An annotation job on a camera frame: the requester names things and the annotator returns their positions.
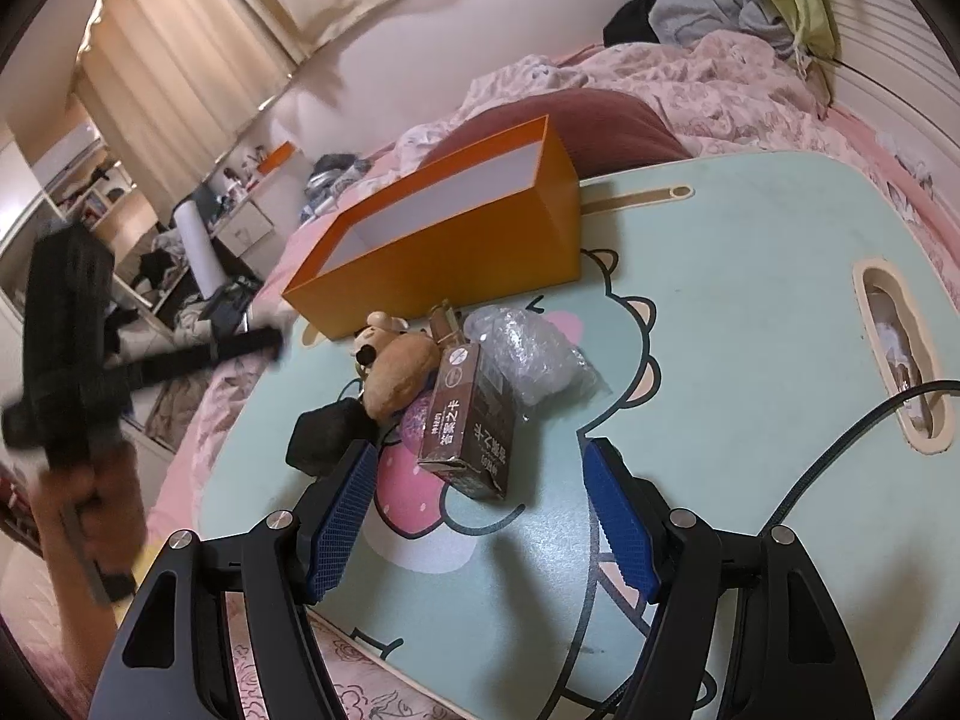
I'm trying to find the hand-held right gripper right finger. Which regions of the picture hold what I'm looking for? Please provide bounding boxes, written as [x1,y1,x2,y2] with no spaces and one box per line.
[581,436,875,720]

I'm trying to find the brown plush toy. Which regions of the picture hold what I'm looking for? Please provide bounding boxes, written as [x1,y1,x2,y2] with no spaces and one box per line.
[362,334,442,425]

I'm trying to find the cream cartoon figure keychain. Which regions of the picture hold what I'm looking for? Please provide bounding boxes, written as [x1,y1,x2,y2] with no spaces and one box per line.
[352,311,410,365]

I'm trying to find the white dresser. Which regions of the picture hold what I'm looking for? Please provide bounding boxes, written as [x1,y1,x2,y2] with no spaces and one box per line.
[214,165,301,260]

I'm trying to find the person's left forearm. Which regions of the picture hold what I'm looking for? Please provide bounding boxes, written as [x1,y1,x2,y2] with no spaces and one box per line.
[34,540,125,698]

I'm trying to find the blue grey clothes pile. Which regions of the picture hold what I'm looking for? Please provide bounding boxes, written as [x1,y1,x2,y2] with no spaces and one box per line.
[304,152,372,222]

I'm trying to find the brown drink carton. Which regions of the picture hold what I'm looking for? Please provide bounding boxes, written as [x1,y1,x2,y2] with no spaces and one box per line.
[416,345,518,502]

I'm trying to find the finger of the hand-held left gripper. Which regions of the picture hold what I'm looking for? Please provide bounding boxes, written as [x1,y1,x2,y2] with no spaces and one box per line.
[112,326,284,395]

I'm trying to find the beige curtain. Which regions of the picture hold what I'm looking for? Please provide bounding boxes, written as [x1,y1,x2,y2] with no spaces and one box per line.
[75,0,481,166]

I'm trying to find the pink bed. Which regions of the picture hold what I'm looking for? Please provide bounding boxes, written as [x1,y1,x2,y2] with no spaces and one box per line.
[150,45,960,541]

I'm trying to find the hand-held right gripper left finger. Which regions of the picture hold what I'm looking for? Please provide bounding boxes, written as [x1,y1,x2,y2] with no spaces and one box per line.
[88,441,380,720]

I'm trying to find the orange cardboard box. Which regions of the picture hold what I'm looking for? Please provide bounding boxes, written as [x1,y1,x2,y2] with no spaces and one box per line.
[281,114,584,342]

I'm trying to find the black clothes pile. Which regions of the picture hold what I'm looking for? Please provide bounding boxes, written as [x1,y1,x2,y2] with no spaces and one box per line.
[604,0,665,47]

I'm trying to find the maroon pillow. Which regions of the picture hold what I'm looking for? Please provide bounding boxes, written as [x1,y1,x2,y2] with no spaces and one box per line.
[420,88,691,181]

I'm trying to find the black pouch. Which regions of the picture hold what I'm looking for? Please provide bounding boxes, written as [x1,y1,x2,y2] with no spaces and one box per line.
[286,399,380,477]

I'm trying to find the person's left hand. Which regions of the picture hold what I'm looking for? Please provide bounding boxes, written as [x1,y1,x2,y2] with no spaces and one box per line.
[34,442,147,586]

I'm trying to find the clear plastic bag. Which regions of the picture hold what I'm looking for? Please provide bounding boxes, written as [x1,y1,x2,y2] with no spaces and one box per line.
[463,305,597,410]

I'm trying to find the white standing roll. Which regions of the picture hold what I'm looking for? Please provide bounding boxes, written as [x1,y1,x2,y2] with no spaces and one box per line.
[172,202,226,293]

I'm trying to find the black cable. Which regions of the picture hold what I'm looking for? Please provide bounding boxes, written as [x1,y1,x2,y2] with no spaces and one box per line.
[765,381,960,533]

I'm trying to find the amber glass perfume bottle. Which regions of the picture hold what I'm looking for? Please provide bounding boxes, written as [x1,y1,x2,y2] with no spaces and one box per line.
[427,300,470,350]

